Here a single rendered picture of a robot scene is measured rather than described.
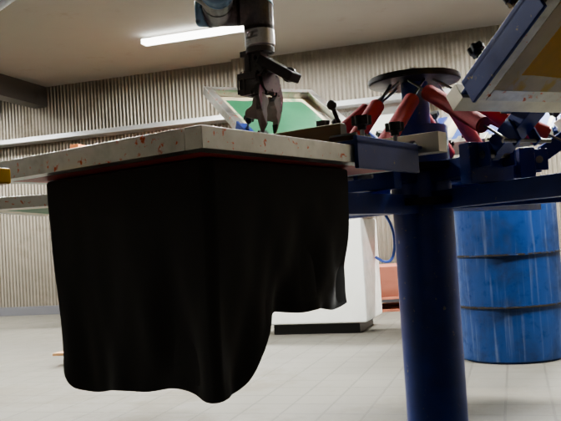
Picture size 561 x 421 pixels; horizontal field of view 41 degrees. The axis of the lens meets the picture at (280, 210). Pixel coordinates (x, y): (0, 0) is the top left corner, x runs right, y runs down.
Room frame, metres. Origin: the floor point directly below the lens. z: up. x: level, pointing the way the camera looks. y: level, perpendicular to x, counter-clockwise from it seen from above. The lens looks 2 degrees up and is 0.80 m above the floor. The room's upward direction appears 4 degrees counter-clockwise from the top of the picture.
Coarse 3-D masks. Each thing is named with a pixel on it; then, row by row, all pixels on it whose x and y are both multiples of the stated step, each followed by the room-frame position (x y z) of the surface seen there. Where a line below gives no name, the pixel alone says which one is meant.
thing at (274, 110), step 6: (270, 102) 1.88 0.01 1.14; (276, 102) 1.88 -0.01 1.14; (270, 108) 1.88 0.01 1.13; (276, 108) 1.88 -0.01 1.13; (270, 114) 1.90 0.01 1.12; (276, 114) 1.88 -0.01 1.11; (270, 120) 1.90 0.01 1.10; (276, 120) 1.88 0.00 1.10; (276, 126) 1.88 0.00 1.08; (276, 132) 1.89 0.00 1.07
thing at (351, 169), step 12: (180, 156) 1.30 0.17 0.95; (192, 156) 1.31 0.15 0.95; (204, 156) 1.32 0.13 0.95; (216, 156) 1.33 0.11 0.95; (228, 156) 1.34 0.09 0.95; (240, 156) 1.36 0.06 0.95; (108, 168) 1.41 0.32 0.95; (120, 168) 1.42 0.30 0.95; (132, 168) 1.44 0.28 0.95; (336, 168) 1.70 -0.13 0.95; (348, 168) 1.72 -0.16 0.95
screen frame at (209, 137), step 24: (96, 144) 1.35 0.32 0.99; (120, 144) 1.31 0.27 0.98; (144, 144) 1.28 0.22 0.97; (168, 144) 1.25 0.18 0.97; (192, 144) 1.21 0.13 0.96; (216, 144) 1.23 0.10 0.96; (240, 144) 1.28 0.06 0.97; (264, 144) 1.34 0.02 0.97; (288, 144) 1.40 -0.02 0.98; (312, 144) 1.47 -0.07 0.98; (336, 144) 1.54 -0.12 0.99; (24, 168) 1.46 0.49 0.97; (48, 168) 1.42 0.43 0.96; (72, 168) 1.39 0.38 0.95; (96, 168) 1.40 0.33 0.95
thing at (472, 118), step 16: (432, 80) 2.49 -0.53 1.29; (384, 96) 2.50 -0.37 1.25; (416, 96) 2.36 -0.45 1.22; (432, 96) 2.32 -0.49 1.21; (368, 112) 2.39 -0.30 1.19; (400, 112) 2.29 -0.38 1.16; (448, 112) 2.26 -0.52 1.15; (464, 112) 2.20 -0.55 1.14; (480, 112) 2.32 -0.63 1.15; (496, 112) 2.26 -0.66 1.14; (352, 128) 2.35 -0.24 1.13; (368, 128) 2.35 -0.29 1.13; (464, 128) 2.71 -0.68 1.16; (480, 128) 2.15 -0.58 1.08; (544, 128) 2.43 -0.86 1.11
